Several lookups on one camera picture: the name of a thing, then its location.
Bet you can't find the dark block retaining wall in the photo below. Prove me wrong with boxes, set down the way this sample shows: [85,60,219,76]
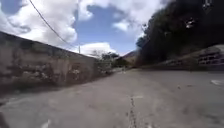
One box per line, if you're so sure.
[141,44,224,72]

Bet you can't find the dark leafy tree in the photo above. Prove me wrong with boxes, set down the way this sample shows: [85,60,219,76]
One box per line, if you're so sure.
[134,0,224,67]

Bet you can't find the distant trees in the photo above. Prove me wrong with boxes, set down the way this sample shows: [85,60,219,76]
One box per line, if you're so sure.
[89,49,129,69]

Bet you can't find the grey concrete road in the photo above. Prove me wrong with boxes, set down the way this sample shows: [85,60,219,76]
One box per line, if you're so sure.
[0,68,224,128]

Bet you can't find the overhead wires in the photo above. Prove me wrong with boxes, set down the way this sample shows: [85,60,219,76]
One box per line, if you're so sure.
[28,0,79,49]

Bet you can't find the grey concrete wall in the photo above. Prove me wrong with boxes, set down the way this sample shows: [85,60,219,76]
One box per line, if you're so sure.
[0,30,113,98]

